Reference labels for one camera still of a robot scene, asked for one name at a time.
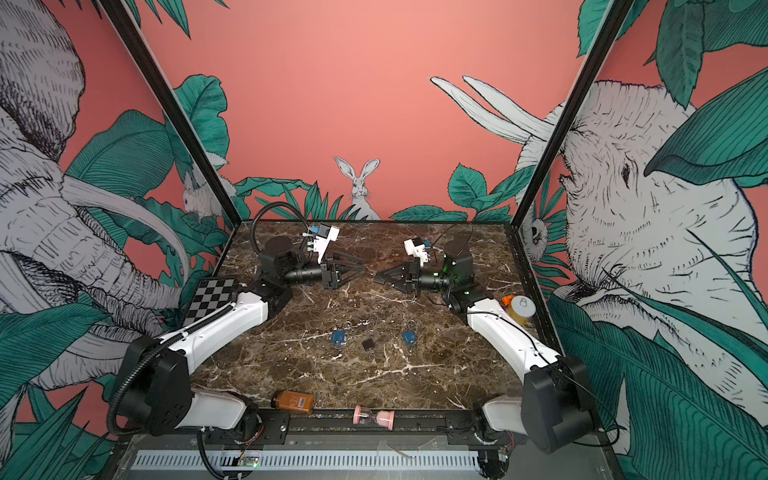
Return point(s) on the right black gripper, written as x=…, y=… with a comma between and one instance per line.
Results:
x=417, y=281

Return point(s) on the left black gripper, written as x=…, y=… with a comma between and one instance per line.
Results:
x=333, y=279

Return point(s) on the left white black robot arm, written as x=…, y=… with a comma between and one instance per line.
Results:
x=153, y=393

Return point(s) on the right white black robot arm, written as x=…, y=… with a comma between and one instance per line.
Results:
x=556, y=407

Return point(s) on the black white checkerboard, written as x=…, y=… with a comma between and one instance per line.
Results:
x=209, y=295

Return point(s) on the amber brown bottle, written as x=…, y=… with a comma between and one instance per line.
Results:
x=292, y=401

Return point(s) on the pink hourglass timer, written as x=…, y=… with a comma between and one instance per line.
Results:
x=373, y=418

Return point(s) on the white perforated strip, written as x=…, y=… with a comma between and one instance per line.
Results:
x=307, y=460

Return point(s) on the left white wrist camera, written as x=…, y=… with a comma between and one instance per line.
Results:
x=317, y=240

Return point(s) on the black mounting rail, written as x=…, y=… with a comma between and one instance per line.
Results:
x=273, y=427

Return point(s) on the right black frame post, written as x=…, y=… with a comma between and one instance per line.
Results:
x=611, y=24

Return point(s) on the black frame post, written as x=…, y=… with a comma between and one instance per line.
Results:
x=127, y=29
x=611, y=24

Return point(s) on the left black frame post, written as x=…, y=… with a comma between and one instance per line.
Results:
x=127, y=29

